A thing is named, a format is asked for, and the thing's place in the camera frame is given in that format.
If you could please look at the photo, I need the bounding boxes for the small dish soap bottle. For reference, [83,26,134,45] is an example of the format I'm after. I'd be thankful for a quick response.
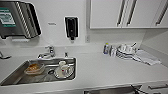
[102,42,112,56]

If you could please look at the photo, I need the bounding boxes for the black soap dispenser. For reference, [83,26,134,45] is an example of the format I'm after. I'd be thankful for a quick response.
[64,15,79,41]

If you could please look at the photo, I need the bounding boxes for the white cup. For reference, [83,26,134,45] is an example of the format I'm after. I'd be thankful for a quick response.
[58,60,68,71]

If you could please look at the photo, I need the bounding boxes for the white plate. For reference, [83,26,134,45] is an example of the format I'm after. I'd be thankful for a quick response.
[53,64,75,80]

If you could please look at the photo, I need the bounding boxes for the chrome faucet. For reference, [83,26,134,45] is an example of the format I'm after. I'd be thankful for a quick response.
[37,45,56,60]

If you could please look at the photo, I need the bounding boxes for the stack of white dishes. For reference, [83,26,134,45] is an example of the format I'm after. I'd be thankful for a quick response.
[114,42,138,61]

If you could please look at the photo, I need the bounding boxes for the orange bowl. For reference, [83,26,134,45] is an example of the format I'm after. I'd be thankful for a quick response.
[23,63,46,76]

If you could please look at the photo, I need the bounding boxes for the white dish cloth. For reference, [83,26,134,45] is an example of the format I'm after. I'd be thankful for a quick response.
[133,49,162,67]

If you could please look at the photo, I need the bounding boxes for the steel paper towel dispenser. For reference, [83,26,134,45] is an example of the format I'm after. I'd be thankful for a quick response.
[0,0,43,39]

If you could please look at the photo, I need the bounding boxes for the stainless steel sink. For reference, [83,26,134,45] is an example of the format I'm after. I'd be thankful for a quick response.
[0,57,77,87]

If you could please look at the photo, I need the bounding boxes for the white drawer unit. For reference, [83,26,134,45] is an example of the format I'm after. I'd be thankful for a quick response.
[146,83,168,94]

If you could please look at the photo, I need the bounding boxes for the white wall socket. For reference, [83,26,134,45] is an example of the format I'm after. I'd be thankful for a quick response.
[84,34,92,44]

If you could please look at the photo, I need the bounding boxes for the white wall cabinet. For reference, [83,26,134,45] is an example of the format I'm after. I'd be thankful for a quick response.
[89,0,168,29]

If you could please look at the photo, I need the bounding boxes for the small wall label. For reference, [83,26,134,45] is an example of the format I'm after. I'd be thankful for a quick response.
[47,22,56,26]

